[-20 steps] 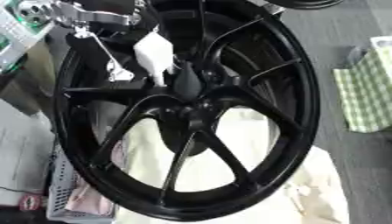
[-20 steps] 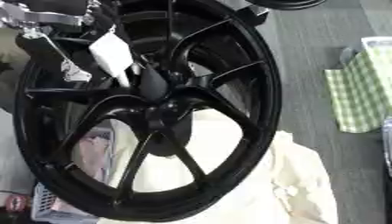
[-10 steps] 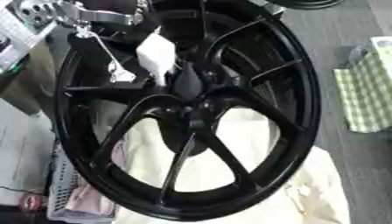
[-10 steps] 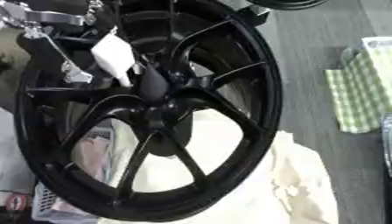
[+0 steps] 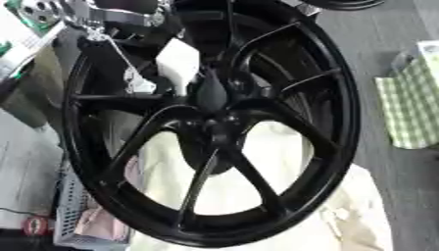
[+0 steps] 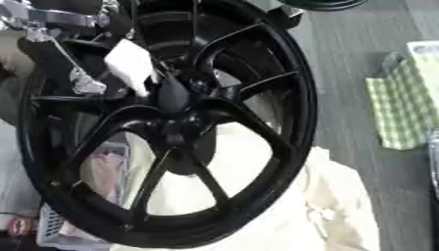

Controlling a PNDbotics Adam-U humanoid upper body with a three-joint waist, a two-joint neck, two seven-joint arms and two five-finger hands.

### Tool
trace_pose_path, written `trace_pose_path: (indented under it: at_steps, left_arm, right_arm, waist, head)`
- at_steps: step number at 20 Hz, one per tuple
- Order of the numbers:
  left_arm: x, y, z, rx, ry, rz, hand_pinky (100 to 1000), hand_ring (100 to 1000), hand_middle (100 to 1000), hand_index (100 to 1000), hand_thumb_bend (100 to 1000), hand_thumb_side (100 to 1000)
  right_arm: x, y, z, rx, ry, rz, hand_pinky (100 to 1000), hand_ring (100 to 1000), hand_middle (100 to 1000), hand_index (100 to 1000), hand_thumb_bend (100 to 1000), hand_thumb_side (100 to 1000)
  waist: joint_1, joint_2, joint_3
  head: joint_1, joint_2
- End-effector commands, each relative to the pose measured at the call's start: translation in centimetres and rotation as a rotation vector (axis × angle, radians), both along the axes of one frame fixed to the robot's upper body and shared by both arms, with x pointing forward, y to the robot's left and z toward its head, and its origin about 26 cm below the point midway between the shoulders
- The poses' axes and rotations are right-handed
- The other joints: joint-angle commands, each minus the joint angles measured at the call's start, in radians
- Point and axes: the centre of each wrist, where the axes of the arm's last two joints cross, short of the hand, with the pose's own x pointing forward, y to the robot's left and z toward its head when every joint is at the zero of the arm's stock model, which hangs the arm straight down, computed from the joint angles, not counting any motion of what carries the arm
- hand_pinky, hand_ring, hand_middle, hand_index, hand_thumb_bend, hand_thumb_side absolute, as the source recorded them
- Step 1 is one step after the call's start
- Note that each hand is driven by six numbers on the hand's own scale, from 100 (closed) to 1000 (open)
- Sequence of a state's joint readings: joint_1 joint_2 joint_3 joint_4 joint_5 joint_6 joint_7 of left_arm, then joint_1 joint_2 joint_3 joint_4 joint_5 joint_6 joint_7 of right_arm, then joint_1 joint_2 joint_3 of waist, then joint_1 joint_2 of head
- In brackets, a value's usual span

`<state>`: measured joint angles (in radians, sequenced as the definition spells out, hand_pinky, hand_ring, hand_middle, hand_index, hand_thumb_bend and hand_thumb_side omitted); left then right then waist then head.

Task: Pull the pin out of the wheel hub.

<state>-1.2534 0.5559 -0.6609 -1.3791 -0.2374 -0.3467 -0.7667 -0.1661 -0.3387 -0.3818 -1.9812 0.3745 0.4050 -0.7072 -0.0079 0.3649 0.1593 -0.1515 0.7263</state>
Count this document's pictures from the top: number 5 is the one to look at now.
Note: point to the black round tyre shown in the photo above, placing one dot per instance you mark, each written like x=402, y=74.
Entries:
x=343, y=3

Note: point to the red round can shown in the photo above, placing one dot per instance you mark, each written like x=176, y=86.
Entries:
x=35, y=225

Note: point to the grey plastic basket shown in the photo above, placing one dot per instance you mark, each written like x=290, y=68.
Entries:
x=68, y=209

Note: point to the pink cloth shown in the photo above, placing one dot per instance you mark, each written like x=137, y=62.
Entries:
x=103, y=224

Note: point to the grey-brown box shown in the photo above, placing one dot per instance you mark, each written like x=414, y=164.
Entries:
x=34, y=94

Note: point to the green white checked bag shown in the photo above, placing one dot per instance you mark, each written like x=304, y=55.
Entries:
x=410, y=104

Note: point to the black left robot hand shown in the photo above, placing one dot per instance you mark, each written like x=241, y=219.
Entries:
x=211, y=93

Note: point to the black spoked wheel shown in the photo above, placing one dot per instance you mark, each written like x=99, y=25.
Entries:
x=320, y=108

